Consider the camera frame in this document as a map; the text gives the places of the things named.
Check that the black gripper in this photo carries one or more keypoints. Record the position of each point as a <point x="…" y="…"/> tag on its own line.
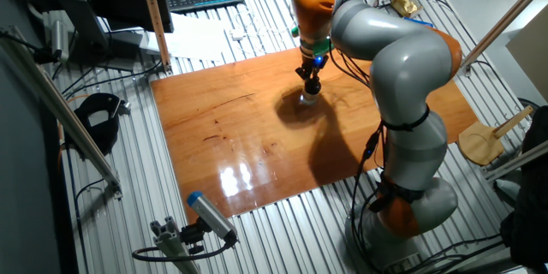
<point x="314" y="63"/>

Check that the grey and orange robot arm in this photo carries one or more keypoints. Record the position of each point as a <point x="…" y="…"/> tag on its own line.
<point x="406" y="73"/>

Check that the small clear glass jar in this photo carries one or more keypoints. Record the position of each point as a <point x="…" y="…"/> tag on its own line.
<point x="309" y="99"/>

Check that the large wooden board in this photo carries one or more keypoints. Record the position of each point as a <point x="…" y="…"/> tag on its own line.
<point x="240" y="137"/>

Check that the gold foil packet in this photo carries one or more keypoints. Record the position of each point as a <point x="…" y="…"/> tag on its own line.
<point x="404" y="5"/>

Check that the white paper sheets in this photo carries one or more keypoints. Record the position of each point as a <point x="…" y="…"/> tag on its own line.
<point x="192" y="36"/>

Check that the wooden paddle board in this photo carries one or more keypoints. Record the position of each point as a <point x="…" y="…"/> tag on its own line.
<point x="481" y="145"/>

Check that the black curved clamp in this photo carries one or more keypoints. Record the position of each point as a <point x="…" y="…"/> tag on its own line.
<point x="107" y="137"/>

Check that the beige cardboard panel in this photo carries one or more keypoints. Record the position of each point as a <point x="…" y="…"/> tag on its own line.
<point x="533" y="55"/>

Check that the aluminium profile bar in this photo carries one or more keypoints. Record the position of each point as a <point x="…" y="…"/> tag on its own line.
<point x="518" y="160"/>

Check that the grey monitor stand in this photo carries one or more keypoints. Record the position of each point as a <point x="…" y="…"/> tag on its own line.
<point x="81" y="21"/>

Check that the silver metal cylinder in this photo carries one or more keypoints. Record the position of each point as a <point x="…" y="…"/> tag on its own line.
<point x="59" y="40"/>

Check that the green printed wrist mount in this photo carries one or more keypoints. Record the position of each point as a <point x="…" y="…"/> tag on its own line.
<point x="321" y="47"/>

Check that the grey camera with blue cap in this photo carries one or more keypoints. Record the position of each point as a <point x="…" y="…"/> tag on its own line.
<point x="210" y="216"/>

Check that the tan diagonal frame post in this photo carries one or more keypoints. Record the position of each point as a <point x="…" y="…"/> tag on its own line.
<point x="505" y="19"/>

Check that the aluminium profile camera mount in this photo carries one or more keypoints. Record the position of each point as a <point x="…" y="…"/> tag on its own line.
<point x="171" y="248"/>

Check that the long aluminium frame beam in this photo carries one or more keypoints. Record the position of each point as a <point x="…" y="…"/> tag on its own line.
<point x="73" y="124"/>

